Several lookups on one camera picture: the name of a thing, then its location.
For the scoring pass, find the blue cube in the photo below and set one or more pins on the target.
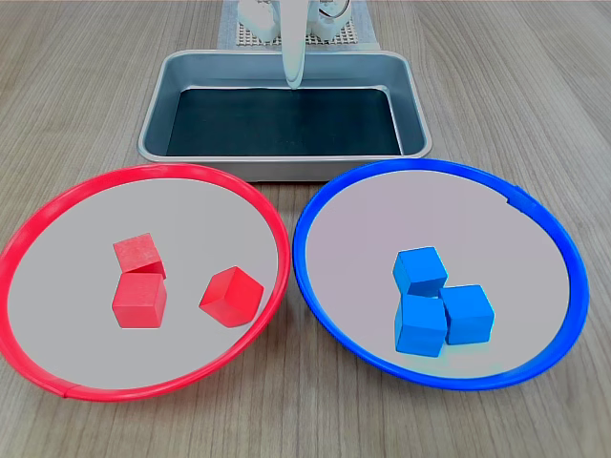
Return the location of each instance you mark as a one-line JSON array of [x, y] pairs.
[[420, 269], [420, 329], [470, 315]]

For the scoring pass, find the pale perforated plate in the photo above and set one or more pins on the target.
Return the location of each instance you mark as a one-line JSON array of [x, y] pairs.
[[343, 35]]

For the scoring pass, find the black mat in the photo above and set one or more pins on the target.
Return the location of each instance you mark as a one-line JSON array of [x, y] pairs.
[[286, 124]]

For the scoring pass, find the steel tray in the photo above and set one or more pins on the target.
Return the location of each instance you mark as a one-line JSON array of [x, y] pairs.
[[153, 138]]

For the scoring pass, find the blue-rimmed white plate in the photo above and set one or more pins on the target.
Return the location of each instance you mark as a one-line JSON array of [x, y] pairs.
[[406, 214]]

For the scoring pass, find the red cube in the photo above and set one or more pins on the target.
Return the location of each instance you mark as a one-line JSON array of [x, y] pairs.
[[138, 253], [138, 301], [231, 296]]

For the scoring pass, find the red-rimmed white plate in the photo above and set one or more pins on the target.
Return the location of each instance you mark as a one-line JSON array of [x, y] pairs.
[[143, 393]]

